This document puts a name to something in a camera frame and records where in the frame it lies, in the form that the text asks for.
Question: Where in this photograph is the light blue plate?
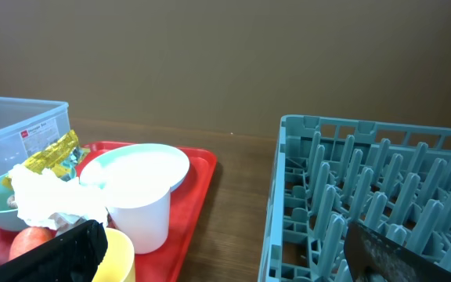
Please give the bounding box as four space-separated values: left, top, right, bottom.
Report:
79 143 190 192

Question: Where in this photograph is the orange carrot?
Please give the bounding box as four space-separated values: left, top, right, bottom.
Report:
9 226 55 260

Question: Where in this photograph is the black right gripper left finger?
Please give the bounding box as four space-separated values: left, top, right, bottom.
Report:
0 220 108 282

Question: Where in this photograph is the grey dishwasher rack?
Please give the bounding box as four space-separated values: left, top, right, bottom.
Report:
258 114 451 281

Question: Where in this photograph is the white tissue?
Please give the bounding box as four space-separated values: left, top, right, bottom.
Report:
8 164 108 231

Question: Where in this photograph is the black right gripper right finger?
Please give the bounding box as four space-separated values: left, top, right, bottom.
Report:
344 222 451 282

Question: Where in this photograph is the clear plastic waste bin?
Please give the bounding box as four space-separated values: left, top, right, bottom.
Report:
0 97 70 175

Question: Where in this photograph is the yellow plastic cup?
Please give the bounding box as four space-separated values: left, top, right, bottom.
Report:
92 227 135 282

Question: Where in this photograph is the pink plastic cup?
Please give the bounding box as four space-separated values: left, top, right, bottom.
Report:
103 181 171 255

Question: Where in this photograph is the yellow snack wrapper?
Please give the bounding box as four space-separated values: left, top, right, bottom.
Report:
22 129 89 181

